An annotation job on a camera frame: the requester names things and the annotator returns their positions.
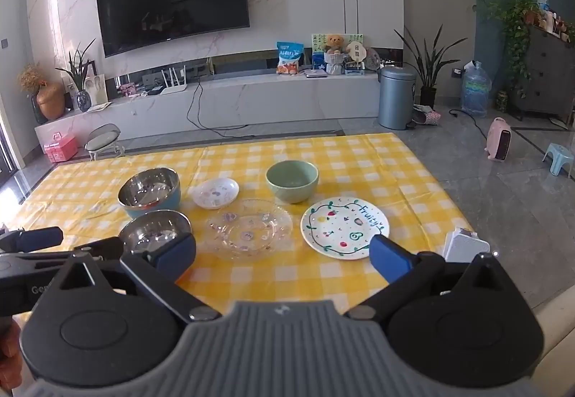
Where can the assorted bottles and jars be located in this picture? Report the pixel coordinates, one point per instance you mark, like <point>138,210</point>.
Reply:
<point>555,22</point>

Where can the pink storage box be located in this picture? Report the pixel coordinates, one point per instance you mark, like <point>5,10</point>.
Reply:
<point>60,147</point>

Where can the yellow checked tablecloth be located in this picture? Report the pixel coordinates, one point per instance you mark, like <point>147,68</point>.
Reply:
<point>314,280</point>

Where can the teddy bear bouquet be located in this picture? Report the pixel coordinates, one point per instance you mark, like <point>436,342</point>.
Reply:
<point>334,53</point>

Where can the trailing pothos plant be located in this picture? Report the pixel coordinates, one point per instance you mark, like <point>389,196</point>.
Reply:
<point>516,42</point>

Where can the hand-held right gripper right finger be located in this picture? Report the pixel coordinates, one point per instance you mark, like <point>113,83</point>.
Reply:
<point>388,257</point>

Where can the white phone stand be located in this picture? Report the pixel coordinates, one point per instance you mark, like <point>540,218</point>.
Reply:
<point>462,244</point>

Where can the potted snake plant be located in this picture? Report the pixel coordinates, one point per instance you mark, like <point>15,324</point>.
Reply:
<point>426,69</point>

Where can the white marble TV cabinet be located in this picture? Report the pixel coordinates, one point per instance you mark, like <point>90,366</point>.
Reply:
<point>269,100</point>

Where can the paper sheet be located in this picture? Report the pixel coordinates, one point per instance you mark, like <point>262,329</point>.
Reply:
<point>99,107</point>

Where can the blue tissue pack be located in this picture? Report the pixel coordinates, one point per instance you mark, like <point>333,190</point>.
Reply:
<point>318,61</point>

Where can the green picture board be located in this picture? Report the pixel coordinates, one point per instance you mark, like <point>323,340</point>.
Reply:
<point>318,42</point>

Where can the blue steel bowl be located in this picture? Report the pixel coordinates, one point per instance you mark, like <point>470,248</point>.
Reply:
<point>148,188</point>

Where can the blue snack bag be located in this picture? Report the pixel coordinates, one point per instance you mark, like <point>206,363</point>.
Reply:
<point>289,58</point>

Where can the round grey cushioned stool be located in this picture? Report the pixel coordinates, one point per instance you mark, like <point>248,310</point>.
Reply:
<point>103,139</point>

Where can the small blue stool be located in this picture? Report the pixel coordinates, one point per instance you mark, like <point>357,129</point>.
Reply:
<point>557,154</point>

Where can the dried flowers in dark vase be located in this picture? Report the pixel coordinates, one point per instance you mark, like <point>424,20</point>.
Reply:
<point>31,78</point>

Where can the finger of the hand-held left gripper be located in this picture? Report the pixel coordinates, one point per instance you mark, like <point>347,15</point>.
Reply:
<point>40,239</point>
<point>105,246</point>

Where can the sketch photo frame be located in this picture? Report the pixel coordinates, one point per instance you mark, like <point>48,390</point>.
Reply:
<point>95,89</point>

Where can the person's left hand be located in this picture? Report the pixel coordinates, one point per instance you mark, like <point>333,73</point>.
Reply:
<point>8,347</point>

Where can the grey trash can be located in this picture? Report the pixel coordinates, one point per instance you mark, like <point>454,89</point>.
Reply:
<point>395,100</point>

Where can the pink box on cabinet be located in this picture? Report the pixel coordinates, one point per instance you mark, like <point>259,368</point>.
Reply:
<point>127,90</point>

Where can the pink space heater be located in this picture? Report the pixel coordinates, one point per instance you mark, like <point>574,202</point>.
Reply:
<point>499,141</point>

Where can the decorative display plate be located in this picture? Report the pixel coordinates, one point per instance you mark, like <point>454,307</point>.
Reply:
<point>372,60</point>

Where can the brown ceramic vase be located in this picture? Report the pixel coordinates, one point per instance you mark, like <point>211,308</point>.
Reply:
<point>50,103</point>

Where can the green ceramic bowl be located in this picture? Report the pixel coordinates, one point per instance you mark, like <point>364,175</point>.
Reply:
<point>292,181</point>

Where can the grey dresser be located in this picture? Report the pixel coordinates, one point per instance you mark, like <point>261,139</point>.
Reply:
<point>550,73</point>

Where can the white fruit pattern plate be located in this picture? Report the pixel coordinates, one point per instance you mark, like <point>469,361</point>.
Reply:
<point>337,226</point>

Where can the small white sticker plate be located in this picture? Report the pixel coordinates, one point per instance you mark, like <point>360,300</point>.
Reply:
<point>215,192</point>

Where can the round paper hand fan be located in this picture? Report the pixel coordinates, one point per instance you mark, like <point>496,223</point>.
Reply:
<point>354,50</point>

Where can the white router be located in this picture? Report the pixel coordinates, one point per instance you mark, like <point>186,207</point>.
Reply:
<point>173,87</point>

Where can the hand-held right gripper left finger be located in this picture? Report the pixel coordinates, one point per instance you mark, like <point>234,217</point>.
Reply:
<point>177,253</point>

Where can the plant in blue vase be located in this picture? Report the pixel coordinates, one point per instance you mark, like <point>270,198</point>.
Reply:
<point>84,100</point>

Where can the clear glass plate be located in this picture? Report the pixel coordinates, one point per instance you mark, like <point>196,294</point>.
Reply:
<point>249,231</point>

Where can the orange steel bowl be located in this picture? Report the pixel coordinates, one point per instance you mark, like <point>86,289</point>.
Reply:
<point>155,231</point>

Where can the blue water jug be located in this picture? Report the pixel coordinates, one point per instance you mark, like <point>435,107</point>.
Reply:
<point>475,91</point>

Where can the white set-top box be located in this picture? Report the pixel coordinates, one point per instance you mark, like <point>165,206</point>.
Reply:
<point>314,73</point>

